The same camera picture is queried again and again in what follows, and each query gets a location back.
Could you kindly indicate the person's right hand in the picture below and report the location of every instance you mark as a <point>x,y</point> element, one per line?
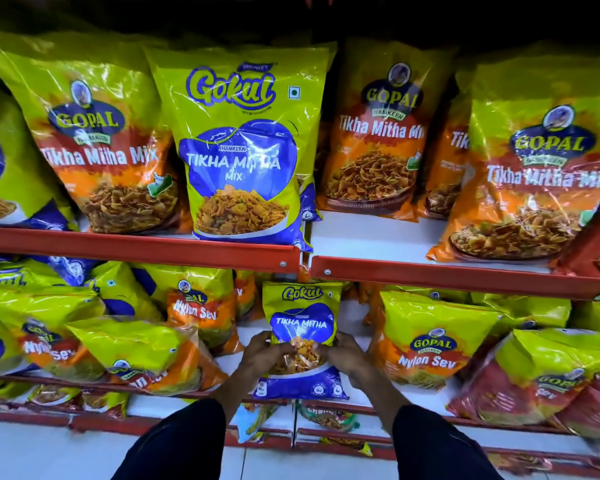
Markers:
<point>347,359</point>

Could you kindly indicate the person's left hand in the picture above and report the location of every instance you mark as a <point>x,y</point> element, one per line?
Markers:
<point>257,359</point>

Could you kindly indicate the person's right thumb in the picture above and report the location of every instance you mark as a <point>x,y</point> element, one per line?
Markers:
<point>324,351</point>

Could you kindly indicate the person's left thumb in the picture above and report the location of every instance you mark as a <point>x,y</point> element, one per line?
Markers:
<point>284,348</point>

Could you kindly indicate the small yellow blue snack packet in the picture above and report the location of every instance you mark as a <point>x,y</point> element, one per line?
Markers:
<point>302,314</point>

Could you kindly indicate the person's right forearm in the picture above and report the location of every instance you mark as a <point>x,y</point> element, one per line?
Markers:
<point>420,434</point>

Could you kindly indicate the person's left forearm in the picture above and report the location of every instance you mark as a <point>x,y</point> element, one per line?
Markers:
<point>190,434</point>

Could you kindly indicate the small clear snack packet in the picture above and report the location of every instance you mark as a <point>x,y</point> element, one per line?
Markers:
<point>252,419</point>
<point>330,417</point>
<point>105,402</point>
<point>55,396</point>
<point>347,446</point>

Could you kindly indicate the pile of yellow snack bags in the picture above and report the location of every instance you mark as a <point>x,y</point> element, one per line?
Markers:
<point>105,319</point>

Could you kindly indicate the medium yellow red snack packet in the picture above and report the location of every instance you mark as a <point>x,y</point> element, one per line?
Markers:
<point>530,374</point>
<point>592,409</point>

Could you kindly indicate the large yellow blue snack packet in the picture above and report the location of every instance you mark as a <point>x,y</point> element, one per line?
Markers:
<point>5,159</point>
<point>240,144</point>

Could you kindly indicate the large yellow orange snack packet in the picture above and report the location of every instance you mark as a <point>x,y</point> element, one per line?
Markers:
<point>535,169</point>
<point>95,134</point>
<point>380,139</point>
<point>445,169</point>

